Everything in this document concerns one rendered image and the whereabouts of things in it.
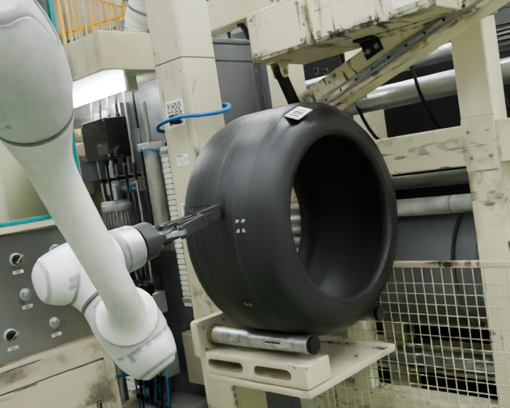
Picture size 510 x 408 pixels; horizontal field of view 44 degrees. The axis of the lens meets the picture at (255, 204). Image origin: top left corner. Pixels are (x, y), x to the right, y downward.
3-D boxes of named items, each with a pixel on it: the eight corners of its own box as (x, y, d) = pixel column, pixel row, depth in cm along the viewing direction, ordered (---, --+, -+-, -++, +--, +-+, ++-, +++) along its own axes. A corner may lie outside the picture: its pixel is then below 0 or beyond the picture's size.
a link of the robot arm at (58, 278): (88, 252, 125) (126, 302, 120) (16, 280, 114) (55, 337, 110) (103, 217, 118) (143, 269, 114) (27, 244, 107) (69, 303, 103)
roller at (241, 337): (220, 341, 172) (208, 343, 169) (219, 324, 172) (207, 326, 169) (321, 353, 148) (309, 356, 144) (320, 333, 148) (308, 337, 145)
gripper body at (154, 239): (142, 226, 120) (179, 212, 127) (117, 228, 126) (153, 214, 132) (153, 263, 121) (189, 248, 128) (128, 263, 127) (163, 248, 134)
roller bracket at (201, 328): (194, 357, 168) (189, 321, 168) (291, 317, 197) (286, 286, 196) (202, 359, 166) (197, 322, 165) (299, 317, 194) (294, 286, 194)
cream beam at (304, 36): (251, 64, 189) (244, 14, 189) (303, 65, 207) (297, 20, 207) (435, 6, 147) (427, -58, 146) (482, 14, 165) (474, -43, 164)
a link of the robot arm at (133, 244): (91, 233, 122) (116, 223, 126) (104, 277, 123) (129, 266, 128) (118, 231, 116) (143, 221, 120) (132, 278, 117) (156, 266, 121)
